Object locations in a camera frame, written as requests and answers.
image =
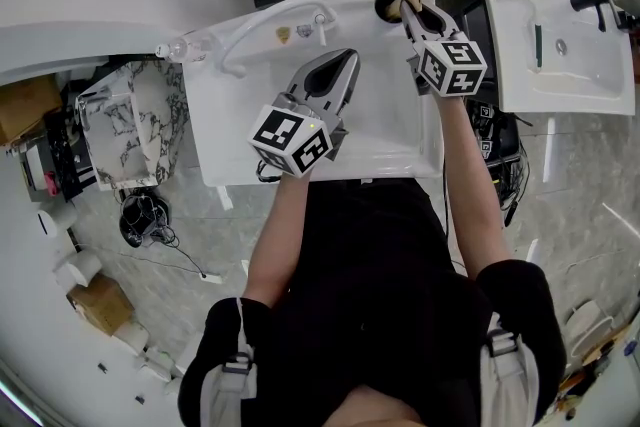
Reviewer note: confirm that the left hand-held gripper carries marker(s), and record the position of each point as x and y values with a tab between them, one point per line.
285	135

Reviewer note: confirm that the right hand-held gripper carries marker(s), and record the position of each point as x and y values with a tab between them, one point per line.
450	70

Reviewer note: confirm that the person's right forearm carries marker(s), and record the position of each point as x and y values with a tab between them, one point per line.
475	195

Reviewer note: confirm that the person's left forearm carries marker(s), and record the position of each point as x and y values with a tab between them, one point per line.
280	235

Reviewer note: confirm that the black metal sink stand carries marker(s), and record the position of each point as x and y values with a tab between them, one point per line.
475	15

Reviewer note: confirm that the silver sticker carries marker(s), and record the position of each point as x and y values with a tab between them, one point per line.
304	31

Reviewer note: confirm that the gold sticker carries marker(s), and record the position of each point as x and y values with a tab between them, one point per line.
282	35

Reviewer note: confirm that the white arched faucet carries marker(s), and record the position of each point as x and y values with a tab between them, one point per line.
250	24

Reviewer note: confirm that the white ceramic sink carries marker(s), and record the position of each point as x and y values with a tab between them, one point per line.
235	125
575	80

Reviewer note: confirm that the black slim bar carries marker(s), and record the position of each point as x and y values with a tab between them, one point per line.
538	47

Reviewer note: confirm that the metal sink drain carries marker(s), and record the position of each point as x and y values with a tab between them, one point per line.
561	46

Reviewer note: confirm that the black case of equipment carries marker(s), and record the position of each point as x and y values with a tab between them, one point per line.
500	140

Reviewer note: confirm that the clear plastic bottle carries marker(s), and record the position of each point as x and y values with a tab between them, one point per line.
192	49

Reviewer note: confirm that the black faucet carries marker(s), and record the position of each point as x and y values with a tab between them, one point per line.
587	0

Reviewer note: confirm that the marble pattern box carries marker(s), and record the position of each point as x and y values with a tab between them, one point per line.
120	125

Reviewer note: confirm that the person's black shirt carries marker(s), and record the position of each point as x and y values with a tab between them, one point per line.
370	295

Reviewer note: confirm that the white power adapter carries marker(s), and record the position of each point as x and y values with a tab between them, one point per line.
211	278

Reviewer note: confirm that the white curved counter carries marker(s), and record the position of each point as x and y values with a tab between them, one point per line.
100	0

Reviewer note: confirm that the black speckled stand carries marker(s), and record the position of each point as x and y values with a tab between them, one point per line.
65	155

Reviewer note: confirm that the pink object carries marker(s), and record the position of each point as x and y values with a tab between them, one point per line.
50	182

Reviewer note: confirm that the cardboard box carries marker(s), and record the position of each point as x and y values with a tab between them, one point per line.
27	107
100	305

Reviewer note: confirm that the white cylinder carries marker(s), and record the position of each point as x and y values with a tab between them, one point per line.
159	365
131	337
80	267
55	220

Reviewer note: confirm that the grey box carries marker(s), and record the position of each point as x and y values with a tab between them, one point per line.
32	167

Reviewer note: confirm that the person's white vest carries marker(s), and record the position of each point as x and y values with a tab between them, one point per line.
225	395

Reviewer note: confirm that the white round basin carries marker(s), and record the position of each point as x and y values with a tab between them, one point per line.
587	327

